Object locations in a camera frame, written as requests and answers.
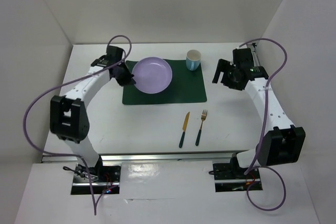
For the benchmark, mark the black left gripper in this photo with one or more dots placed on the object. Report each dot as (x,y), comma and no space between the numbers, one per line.
(128,80)

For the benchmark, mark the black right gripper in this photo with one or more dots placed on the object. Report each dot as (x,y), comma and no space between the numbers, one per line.
(222,64)

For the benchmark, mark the lilac plate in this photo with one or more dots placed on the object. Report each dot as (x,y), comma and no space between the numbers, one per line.
(152,75)

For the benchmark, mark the light blue mug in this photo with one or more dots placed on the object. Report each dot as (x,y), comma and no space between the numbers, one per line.
(193,59)

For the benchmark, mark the dark green placemat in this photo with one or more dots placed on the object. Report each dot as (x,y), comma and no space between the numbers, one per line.
(186,87)

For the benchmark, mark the gold knife green handle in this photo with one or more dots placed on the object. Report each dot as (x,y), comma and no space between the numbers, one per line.
(184,129)

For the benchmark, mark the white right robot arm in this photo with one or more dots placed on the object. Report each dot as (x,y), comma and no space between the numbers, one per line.
(281,141)

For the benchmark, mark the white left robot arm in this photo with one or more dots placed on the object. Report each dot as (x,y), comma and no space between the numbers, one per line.
(69,120)

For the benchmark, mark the aluminium side rail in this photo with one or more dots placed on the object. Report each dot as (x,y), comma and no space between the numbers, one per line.
(253,47)

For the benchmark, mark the gold fork green handle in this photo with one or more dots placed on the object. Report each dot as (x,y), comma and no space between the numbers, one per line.
(203,118)

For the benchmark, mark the aluminium front rail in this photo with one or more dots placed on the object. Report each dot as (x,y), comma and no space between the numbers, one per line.
(168,156)

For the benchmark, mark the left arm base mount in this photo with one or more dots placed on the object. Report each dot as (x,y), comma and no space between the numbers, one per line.
(107,180)

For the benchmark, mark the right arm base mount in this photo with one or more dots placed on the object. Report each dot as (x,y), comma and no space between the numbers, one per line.
(230,177)

